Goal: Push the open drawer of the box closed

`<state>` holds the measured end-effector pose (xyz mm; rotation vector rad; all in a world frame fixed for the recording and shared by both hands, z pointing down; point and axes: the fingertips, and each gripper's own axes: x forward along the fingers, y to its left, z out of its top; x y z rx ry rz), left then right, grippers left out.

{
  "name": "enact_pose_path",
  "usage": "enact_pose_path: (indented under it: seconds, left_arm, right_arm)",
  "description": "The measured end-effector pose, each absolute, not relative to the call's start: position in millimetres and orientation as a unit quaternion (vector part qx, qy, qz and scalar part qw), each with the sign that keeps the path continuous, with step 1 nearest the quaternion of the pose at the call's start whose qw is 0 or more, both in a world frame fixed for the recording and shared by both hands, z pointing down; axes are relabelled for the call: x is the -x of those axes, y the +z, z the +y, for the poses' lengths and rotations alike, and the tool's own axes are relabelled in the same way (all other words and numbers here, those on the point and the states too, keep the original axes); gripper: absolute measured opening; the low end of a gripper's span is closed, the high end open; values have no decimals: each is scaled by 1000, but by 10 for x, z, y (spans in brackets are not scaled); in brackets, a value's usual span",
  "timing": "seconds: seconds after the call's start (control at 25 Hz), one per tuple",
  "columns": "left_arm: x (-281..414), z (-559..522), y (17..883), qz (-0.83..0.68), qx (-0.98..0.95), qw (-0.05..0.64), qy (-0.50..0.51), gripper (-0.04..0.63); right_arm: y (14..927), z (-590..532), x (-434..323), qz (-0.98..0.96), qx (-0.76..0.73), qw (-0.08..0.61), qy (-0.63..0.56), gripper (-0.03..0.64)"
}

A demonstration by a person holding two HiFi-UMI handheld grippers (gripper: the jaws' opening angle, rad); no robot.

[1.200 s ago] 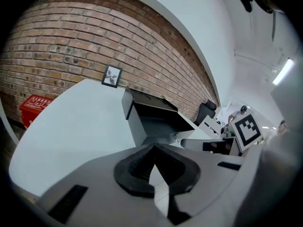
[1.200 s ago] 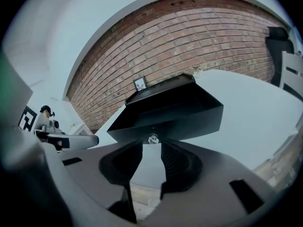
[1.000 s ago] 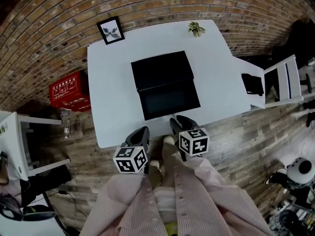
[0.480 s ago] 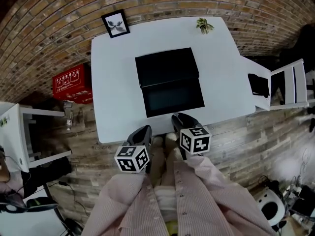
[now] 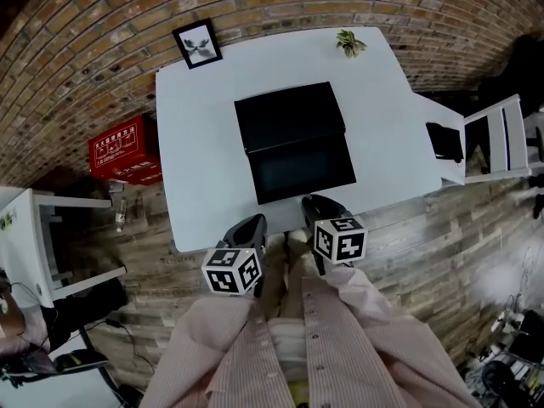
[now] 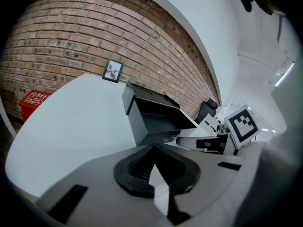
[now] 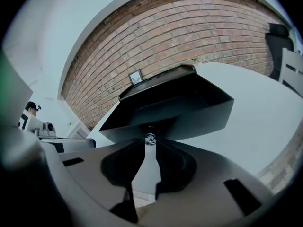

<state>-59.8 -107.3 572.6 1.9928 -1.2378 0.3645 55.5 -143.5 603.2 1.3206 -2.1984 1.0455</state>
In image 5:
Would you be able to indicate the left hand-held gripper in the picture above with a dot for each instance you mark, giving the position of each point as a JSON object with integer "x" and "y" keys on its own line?
{"x": 231, "y": 270}

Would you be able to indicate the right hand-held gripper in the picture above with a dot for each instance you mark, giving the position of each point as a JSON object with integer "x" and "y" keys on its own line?
{"x": 340, "y": 240}

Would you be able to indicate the black box drawer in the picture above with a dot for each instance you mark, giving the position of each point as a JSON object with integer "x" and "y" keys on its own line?
{"x": 302, "y": 170}

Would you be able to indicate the person's right forearm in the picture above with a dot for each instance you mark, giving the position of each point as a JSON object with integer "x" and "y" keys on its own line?
{"x": 382, "y": 313}

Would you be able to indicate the person's left forearm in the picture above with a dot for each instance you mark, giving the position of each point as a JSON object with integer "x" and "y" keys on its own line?
{"x": 200, "y": 338}

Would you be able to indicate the red cardboard box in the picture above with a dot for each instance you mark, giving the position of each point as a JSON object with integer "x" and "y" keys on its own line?
{"x": 123, "y": 151}

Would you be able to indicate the person's beige trousers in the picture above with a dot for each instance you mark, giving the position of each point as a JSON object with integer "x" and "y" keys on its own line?
{"x": 293, "y": 279}

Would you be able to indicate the person's pink striped shirt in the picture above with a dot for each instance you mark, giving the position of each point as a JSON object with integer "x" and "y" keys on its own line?
{"x": 331, "y": 355}

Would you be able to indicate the clear plastic bottle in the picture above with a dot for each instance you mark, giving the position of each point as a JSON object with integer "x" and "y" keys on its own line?
{"x": 121, "y": 213}

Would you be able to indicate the black pouch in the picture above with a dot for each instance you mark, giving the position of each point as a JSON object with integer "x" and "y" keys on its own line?
{"x": 444, "y": 140}

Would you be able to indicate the small green potted plant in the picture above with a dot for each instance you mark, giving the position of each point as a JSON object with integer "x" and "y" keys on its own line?
{"x": 350, "y": 43}

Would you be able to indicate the white wooden chair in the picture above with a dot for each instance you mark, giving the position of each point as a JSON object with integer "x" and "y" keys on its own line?
{"x": 514, "y": 138}

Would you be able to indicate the black picture frame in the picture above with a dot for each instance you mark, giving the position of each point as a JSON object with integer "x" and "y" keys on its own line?
{"x": 197, "y": 43}

